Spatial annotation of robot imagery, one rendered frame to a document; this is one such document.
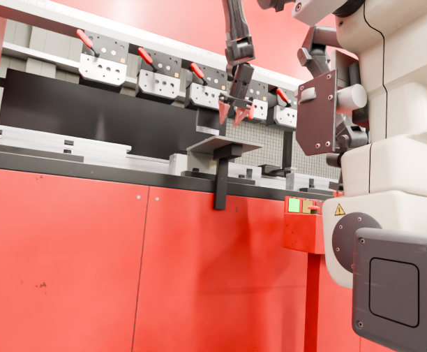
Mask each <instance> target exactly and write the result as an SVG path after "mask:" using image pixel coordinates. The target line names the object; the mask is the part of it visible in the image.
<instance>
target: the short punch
mask: <svg viewBox="0 0 427 352"><path fill-rule="evenodd" d="M196 131H200V132H204V133H210V134H214V135H219V131H220V112H217V111H214V110H208V109H205V108H198V109H197V118H196Z"/></svg>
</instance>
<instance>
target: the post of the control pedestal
mask: <svg viewBox="0 0 427 352"><path fill-rule="evenodd" d="M332 287H333V279H332V278H331V276H330V274H329V272H328V270H327V266H326V259H325V254H311V253H308V264H307V282H306V315H305V331H304V352H331V309H332Z"/></svg>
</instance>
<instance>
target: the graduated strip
mask: <svg viewBox="0 0 427 352"><path fill-rule="evenodd" d="M18 1H21V2H24V3H28V4H31V5H34V6H37V7H40V8H44V9H47V10H51V11H54V12H56V13H61V14H63V15H67V16H70V17H74V18H77V19H79V20H84V21H86V22H90V23H93V24H97V25H100V26H102V27H106V28H109V29H113V30H116V31H120V32H122V33H125V34H129V35H132V36H136V37H138V38H143V39H145V40H148V41H152V42H155V43H159V44H161V45H166V46H168V47H173V48H175V49H178V50H182V51H184V52H188V53H191V54H195V55H198V56H201V57H204V58H207V59H211V60H214V61H218V62H220V63H224V64H227V60H226V57H225V56H223V55H220V54H216V53H213V52H210V51H207V50H203V49H201V48H198V47H194V46H192V45H188V44H185V43H181V42H179V41H175V40H172V39H169V38H166V37H163V36H159V35H156V34H153V33H150V32H148V31H143V30H141V29H137V28H135V27H130V26H128V25H125V24H122V23H118V22H115V21H112V20H109V19H106V18H103V17H99V16H97V15H93V14H90V13H86V12H84V11H81V10H77V9H74V8H71V7H68V6H64V5H61V4H59V3H55V2H53V1H48V0H18ZM251 66H253V67H254V69H255V70H254V73H257V74H260V75H264V76H267V77H269V78H273V79H276V80H280V81H283V82H286V83H290V84H292V85H296V86H298V85H300V84H302V83H305V82H304V81H302V80H298V79H295V78H291V77H289V76H286V75H283V74H280V73H276V72H273V71H270V70H267V69H264V68H260V67H258V66H254V65H251Z"/></svg>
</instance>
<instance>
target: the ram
mask: <svg viewBox="0 0 427 352"><path fill-rule="evenodd" d="M48 1H53V2H55V3H59V4H61V5H64V6H68V7H71V8H74V9H77V10H81V11H84V12H86V13H90V14H93V15H97V16H99V17H103V18H106V19H109V20H112V21H115V22H118V23H122V24H125V25H128V26H130V27H135V28H137V29H141V30H143V31H148V32H150V33H153V34H156V35H159V36H163V37H166V38H169V39H172V40H175V41H179V42H181V43H185V44H188V45H192V46H194V47H198V48H201V49H203V50H207V51H210V52H213V53H216V54H220V55H223V56H225V48H227V47H226V43H225V40H227V38H226V34H225V14H224V10H223V4H222V0H48ZM242 5H243V9H244V15H245V18H246V21H247V24H248V26H249V30H250V35H251V36H252V40H253V45H254V50H255V59H254V60H251V61H247V62H248V63H250V64H251V65H254V66H258V67H260V68H264V69H267V70H270V71H273V72H276V73H280V74H283V75H286V76H289V77H291V78H295V79H298V80H302V81H304V82H307V81H309V80H312V79H313V76H312V75H311V73H310V71H309V70H308V69H307V68H306V67H305V66H301V64H300V62H299V60H298V58H297V51H298V49H299V48H301V46H302V44H303V42H304V39H305V37H306V34H307V33H308V30H309V28H310V26H308V25H307V24H304V23H303V22H300V21H298V20H296V19H294V18H293V17H292V9H293V7H294V5H295V3H294V2H290V3H287V4H285V5H284V10H282V11H280V12H277V13H276V12H275V8H270V9H266V10H262V9H261V8H260V7H259V5H258V3H257V1H256V0H242ZM0 17H3V18H6V19H9V20H13V21H16V22H21V23H23V24H28V25H31V26H34V27H38V28H41V29H45V30H48V31H53V32H56V33H58V34H63V35H66V36H70V37H73V38H78V39H80V38H79V37H78V36H77V30H78V29H80V30H81V31H83V33H84V30H87V31H92V32H94V33H97V34H101V35H104V36H109V37H111V38H115V39H118V40H121V41H125V42H128V43H129V48H128V53H130V54H134V55H137V56H139V55H140V54H139V53H138V49H139V47H141V48H143V47H146V48H149V49H152V50H155V51H159V52H163V53H165V54H170V55H172V56H176V57H179V58H182V60H181V68H184V69H188V68H189V67H190V65H191V64H192V63H194V62H196V63H199V64H203V65H206V66H210V67H213V68H217V69H220V70H223V71H226V70H225V67H226V65H227V64H224V63H220V62H218V61H214V60H211V59H207V58H204V57H201V56H198V55H195V54H191V53H188V52H184V51H182V50H178V49H175V48H173V47H168V46H166V45H161V44H159V43H155V42H152V41H148V40H145V39H143V38H138V37H136V36H132V35H129V34H125V33H122V32H120V31H116V30H113V29H109V28H106V27H102V26H100V25H97V24H93V23H90V22H86V21H84V20H79V19H77V18H74V17H70V16H67V15H63V14H61V13H56V12H54V11H51V10H47V9H44V8H40V7H37V6H34V5H31V4H28V3H24V2H21V1H18V0H0ZM316 25H317V26H330V27H331V28H334V29H336V21H335V15H333V14H332V13H331V14H329V15H328V16H326V17H325V18H323V19H322V20H321V21H319V22H318V23H317V24H316ZM80 40H81V39H80ZM252 79H254V80H257V81H260V82H265V83H267V84H268V91H271V90H272V89H275V88H276V87H281V88H284V89H289V90H291V91H294V90H295V89H298V86H296V85H292V84H290V83H286V82H283V81H280V80H276V79H273V78H269V77H267V76H264V75H260V74H257V73H253V76H252Z"/></svg>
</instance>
